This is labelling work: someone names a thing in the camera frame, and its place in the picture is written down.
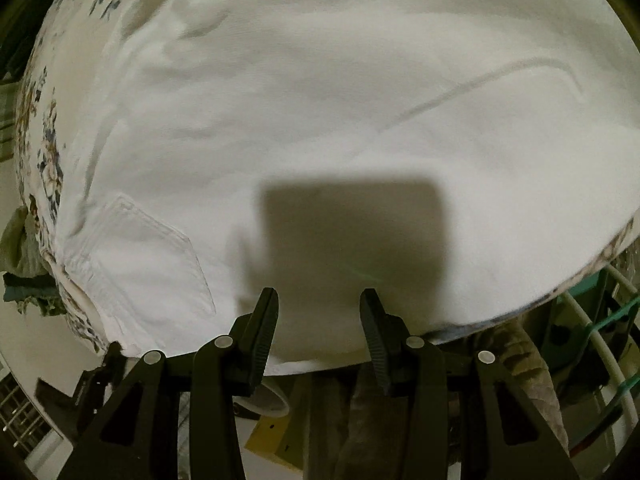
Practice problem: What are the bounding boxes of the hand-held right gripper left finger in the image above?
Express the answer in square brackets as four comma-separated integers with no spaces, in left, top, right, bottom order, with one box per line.
[56,287,280,480]

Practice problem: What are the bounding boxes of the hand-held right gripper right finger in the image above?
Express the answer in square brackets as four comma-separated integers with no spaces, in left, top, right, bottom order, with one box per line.
[360,288,581,480]

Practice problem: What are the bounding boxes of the white pants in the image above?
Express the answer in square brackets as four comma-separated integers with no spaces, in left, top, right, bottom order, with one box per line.
[54,0,640,378]

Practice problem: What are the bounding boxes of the yellow cardboard piece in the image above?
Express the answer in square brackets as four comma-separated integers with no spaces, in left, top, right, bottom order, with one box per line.
[246,412,296,466]

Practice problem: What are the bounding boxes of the grey brown cloth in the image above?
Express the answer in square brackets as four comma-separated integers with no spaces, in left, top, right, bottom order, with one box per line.
[332,317,571,480]

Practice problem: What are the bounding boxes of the teal plastic hanger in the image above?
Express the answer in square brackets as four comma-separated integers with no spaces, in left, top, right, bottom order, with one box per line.
[575,294,640,411]

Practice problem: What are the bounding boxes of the olive green cloth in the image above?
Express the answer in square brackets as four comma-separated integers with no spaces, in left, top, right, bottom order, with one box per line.
[0,205,66,318]

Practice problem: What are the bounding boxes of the floral printed sheet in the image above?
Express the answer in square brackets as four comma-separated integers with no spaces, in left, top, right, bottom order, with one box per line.
[15,0,132,356]

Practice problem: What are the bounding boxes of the white wire basket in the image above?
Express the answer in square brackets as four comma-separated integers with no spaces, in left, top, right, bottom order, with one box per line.
[550,260,640,466]

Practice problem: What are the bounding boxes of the white wire rack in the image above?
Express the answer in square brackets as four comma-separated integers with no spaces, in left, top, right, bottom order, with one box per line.
[0,375,51,448]

